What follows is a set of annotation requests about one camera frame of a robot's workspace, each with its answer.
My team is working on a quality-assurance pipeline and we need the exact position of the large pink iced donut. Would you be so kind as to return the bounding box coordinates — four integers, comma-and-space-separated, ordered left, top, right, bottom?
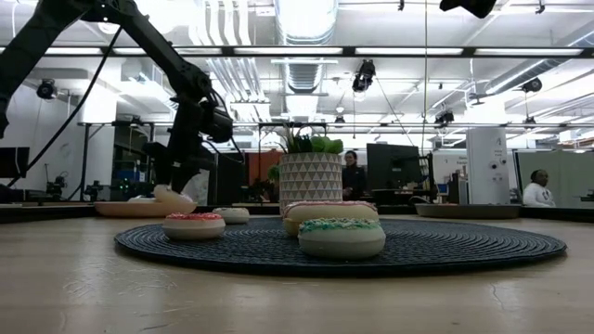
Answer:
281, 199, 381, 238

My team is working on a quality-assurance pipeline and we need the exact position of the small white drizzled donut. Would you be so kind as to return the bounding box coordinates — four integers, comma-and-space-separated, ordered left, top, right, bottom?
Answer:
212, 206, 252, 226

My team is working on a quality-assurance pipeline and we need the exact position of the pink plate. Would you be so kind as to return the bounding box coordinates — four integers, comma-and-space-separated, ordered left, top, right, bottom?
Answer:
94, 199, 199, 219

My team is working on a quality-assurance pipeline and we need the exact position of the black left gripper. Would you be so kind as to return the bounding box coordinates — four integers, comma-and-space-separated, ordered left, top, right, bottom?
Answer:
141, 94, 235, 194

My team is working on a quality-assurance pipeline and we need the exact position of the succulent in white patterned pot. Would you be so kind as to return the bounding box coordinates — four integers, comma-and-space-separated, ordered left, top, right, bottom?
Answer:
277, 122, 345, 208

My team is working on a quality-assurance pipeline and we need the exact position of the small green iced donut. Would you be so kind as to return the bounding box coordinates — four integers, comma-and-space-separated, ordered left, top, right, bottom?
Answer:
297, 217, 387, 261

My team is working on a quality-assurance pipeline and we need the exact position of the grey plate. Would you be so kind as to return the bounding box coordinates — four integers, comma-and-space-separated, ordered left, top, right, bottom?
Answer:
414, 202, 524, 220

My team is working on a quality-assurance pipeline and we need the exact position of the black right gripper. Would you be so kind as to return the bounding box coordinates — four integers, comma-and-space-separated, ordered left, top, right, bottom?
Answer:
439, 0, 498, 20

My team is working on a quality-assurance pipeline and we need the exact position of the black wall screen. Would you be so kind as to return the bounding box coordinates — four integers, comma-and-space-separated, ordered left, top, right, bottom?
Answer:
0, 147, 31, 180

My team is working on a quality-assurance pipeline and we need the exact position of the green partition panel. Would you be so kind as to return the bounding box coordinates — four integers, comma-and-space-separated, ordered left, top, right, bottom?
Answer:
515, 150, 594, 209

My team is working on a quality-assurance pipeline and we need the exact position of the person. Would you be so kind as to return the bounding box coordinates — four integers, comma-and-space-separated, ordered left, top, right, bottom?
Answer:
341, 149, 368, 201
522, 168, 557, 208

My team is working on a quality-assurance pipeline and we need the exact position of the small red iced donut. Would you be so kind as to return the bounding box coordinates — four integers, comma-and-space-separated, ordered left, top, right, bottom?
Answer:
161, 212, 227, 241

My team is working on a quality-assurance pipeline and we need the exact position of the black monitor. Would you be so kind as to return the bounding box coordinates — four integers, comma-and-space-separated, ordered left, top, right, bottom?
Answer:
366, 143, 421, 190

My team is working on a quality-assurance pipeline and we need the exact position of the white column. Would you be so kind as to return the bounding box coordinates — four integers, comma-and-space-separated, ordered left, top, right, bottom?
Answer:
466, 127, 511, 205

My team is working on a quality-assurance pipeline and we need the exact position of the round dark woven placemat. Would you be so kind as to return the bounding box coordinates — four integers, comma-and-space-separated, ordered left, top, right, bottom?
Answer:
113, 216, 568, 279

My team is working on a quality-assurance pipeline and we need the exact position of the large purple iced donut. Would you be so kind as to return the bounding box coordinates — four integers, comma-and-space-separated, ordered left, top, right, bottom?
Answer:
152, 184, 197, 206

